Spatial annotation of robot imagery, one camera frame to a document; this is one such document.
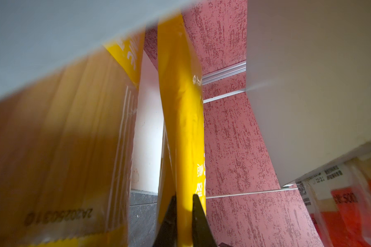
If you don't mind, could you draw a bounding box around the yellow pasta package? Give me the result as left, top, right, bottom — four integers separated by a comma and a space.
158, 12, 206, 247
0, 32, 145, 247

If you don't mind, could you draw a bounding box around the right aluminium corner post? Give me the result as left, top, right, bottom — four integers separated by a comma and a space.
202, 60, 246, 85

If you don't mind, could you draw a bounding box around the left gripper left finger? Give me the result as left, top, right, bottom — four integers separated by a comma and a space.
153, 196, 177, 247

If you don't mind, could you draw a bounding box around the red pasta package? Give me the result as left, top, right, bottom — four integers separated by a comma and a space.
296, 154, 371, 247

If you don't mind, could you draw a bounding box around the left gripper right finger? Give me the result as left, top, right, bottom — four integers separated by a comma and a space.
192, 194, 217, 247

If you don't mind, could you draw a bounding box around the white two-tier shelf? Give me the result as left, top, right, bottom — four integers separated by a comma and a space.
0, 1, 371, 185

